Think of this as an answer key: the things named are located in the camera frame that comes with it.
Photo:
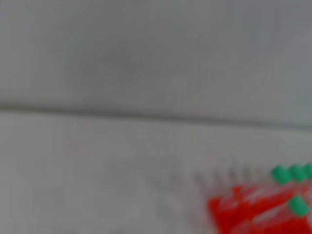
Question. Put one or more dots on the orange test tube rack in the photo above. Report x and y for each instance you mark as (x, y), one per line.
(234, 214)

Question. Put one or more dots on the clear test tube green cap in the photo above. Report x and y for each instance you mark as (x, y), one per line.
(298, 206)
(298, 173)
(281, 174)
(309, 169)

